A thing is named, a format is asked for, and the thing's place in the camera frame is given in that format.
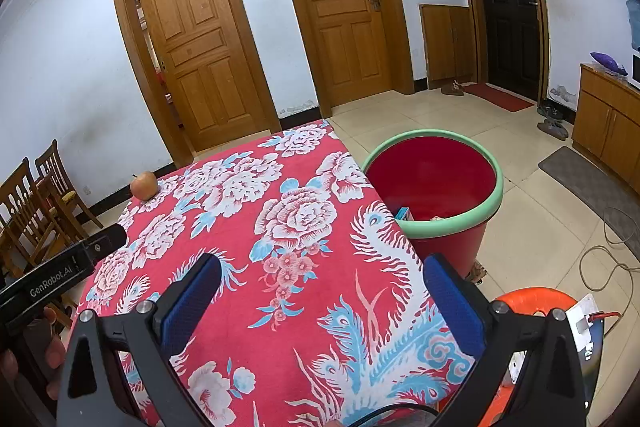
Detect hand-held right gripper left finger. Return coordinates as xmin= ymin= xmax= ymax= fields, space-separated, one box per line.
xmin=56 ymin=252 xmax=223 ymax=427

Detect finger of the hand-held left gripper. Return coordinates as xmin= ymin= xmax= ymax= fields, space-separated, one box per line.
xmin=82 ymin=224 xmax=128 ymax=266

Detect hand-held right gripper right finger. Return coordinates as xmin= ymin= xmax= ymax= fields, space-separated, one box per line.
xmin=422 ymin=253 xmax=586 ymax=427

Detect red bucket with green rim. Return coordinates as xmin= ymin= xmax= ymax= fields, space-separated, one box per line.
xmin=360 ymin=129 xmax=503 ymax=278

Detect person's left hand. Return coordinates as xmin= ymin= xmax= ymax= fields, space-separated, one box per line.
xmin=0 ymin=307 xmax=67 ymax=401

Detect red apple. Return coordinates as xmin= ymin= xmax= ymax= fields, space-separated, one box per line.
xmin=130 ymin=170 xmax=158 ymax=200

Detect wooden chair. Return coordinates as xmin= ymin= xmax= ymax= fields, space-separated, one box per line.
xmin=34 ymin=139 xmax=103 ymax=228
xmin=0 ymin=157 xmax=76 ymax=268

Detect orange plastic stool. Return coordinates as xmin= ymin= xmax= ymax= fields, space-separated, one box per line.
xmin=435 ymin=287 xmax=608 ymax=427

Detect red floral tablecloth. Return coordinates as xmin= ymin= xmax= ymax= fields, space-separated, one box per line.
xmin=77 ymin=119 xmax=476 ymax=427

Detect grey floor mat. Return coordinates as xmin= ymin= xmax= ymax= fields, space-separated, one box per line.
xmin=537 ymin=146 xmax=640 ymax=253

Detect grey shoes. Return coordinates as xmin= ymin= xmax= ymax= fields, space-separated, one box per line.
xmin=537 ymin=104 xmax=571 ymax=140

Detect red doormat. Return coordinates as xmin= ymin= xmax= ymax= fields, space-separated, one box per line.
xmin=462 ymin=82 xmax=535 ymax=112

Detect wooden panel door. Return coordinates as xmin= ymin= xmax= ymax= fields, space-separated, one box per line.
xmin=290 ymin=0 xmax=393 ymax=105
xmin=135 ymin=0 xmax=261 ymax=142

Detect wooden sideboard cabinet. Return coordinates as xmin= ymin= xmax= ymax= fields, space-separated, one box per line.
xmin=571 ymin=63 xmax=640 ymax=195

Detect purple bag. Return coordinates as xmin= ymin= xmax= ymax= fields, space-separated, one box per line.
xmin=590 ymin=52 xmax=628 ymax=76

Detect black entrance door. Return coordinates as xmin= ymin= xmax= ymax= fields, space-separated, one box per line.
xmin=467 ymin=0 xmax=543 ymax=100

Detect grey floor cable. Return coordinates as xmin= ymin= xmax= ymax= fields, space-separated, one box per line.
xmin=577 ymin=207 xmax=640 ymax=293

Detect low wooden wall cabinet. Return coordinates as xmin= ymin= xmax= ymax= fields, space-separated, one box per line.
xmin=419 ymin=3 xmax=476 ymax=82

